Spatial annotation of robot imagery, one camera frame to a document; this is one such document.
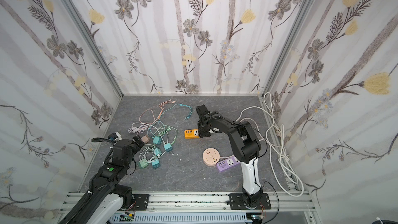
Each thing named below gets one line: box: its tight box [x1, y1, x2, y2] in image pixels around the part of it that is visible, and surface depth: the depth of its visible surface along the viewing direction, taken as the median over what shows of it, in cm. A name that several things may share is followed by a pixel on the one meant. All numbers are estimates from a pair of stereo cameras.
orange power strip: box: [184, 129, 200, 140], surface depth 97 cm
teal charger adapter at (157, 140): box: [152, 135, 162, 145], surface depth 95 cm
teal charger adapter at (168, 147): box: [163, 142, 173, 152], surface depth 92 cm
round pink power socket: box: [202, 147, 221, 167], surface depth 88 cm
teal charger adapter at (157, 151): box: [154, 148, 163, 156], surface depth 88 cm
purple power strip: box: [216, 156, 241, 172], surface depth 86 cm
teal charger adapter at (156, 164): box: [151, 159, 161, 170], surface depth 86 cm
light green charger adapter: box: [138, 158, 149, 169], surface depth 86 cm
